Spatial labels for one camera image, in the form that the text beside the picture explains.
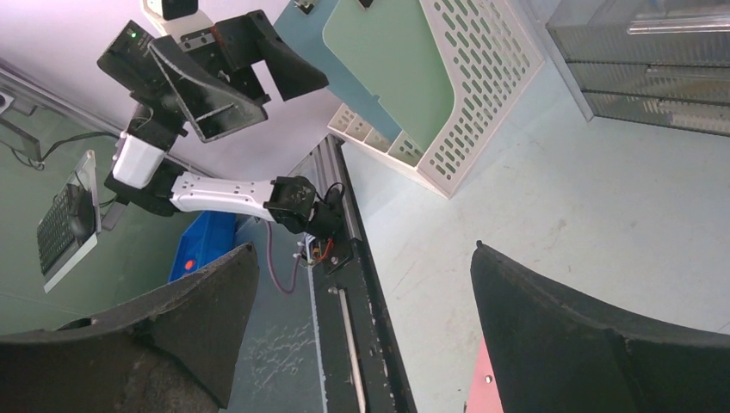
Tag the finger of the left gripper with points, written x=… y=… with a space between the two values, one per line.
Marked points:
x=213 y=108
x=251 y=38

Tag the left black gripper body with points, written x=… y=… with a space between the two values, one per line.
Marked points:
x=127 y=60

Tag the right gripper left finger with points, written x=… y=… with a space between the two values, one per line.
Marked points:
x=173 y=349

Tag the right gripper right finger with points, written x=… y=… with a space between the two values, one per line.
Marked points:
x=556 y=349

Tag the blue clipboard sheet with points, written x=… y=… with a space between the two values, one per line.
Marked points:
x=304 y=33

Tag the metal clipboard clip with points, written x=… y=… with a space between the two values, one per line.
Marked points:
x=305 y=6

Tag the pink clipboard sheet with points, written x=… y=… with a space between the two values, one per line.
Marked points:
x=483 y=396

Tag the green clipboard sheet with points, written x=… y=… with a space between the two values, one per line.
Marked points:
x=390 y=49

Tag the clear plastic drawer box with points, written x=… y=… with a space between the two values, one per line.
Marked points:
x=659 y=63

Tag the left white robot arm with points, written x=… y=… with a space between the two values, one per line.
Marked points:
x=142 y=174

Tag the blue plastic bin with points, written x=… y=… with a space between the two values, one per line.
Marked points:
x=208 y=238

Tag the white black keyboard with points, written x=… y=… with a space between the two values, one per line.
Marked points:
x=69 y=230

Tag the white plastic file rack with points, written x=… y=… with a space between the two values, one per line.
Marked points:
x=490 y=59

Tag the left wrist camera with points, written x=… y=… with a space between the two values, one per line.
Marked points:
x=175 y=17

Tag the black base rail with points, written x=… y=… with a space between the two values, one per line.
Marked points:
x=360 y=366

